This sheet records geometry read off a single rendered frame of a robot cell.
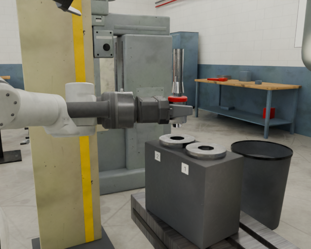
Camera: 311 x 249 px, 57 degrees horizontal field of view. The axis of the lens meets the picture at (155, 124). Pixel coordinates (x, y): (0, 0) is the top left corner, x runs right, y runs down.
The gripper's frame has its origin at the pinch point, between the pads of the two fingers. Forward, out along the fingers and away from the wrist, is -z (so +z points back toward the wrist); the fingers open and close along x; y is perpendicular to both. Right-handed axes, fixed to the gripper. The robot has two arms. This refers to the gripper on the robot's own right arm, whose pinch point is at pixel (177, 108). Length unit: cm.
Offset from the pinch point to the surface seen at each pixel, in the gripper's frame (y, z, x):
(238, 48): 37, -271, -555
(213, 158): -8.3, -4.8, 13.5
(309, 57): 12.1, -6.7, 36.7
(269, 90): -37, -245, -370
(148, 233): -33.3, 7.2, 0.3
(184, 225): -24.3, 0.6, 12.0
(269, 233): -27.3, -19.3, 13.4
